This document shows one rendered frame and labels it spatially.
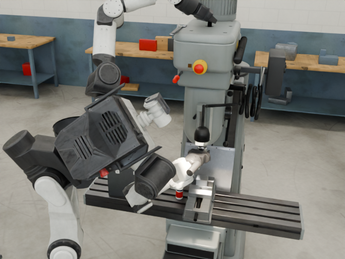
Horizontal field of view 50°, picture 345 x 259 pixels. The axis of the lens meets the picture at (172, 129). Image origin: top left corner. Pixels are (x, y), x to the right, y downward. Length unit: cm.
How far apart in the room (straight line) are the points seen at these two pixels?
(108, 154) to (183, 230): 92
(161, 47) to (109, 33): 424
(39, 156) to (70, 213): 27
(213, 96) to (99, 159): 68
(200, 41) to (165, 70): 480
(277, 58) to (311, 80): 425
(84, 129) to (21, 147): 27
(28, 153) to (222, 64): 84
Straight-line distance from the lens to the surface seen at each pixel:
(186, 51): 158
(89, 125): 132
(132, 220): 349
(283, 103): 567
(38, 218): 367
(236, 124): 230
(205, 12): 169
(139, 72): 649
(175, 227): 211
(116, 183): 212
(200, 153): 191
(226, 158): 236
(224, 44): 156
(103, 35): 152
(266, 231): 208
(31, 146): 149
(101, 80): 142
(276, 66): 200
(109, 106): 129
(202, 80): 170
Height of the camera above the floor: 218
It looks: 25 degrees down
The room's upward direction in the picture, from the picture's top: 1 degrees clockwise
